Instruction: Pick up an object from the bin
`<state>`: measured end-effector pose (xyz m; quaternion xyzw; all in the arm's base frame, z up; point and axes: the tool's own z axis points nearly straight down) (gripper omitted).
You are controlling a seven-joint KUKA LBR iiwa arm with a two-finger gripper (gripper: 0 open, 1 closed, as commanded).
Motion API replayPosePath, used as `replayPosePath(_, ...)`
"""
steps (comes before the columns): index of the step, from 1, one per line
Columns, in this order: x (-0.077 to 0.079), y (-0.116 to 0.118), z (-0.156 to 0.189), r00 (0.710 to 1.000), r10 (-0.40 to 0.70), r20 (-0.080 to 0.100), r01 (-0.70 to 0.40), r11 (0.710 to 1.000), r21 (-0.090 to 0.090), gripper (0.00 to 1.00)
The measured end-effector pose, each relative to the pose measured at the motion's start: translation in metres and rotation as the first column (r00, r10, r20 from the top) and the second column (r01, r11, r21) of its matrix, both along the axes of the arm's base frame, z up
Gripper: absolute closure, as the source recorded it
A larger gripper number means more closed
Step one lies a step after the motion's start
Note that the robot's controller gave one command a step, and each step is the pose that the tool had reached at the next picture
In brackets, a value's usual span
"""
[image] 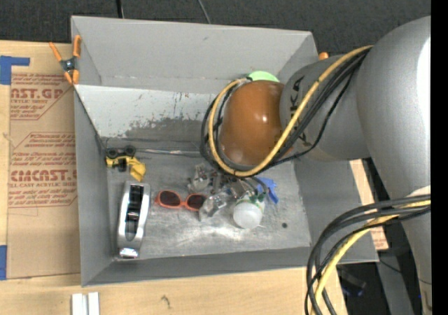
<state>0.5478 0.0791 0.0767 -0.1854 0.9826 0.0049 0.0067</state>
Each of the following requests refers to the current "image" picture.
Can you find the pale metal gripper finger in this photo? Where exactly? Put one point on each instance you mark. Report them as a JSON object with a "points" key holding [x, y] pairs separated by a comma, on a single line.
{"points": [[212, 206], [200, 176]]}

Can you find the white spray bottle, blue trigger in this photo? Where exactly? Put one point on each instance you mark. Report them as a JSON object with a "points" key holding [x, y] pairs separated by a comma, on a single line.
{"points": [[248, 215]]}

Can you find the orange sunglasses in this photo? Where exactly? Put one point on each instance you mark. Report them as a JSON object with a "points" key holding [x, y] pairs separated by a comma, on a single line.
{"points": [[168, 199]]}

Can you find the grey metal bin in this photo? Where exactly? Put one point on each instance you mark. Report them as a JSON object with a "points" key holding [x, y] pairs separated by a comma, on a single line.
{"points": [[182, 236]]}

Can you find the yellow and black toy vehicle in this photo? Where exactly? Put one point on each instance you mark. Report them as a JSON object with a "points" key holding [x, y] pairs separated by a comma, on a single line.
{"points": [[124, 161]]}

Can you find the silver and black stapler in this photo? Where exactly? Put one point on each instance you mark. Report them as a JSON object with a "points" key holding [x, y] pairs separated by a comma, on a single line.
{"points": [[122, 222]]}

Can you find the green ball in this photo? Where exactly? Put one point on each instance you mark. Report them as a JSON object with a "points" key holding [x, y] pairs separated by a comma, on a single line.
{"points": [[262, 76]]}

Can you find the brown cardboard board, red print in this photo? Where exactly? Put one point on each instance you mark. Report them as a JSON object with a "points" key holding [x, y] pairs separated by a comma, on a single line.
{"points": [[42, 222]]}

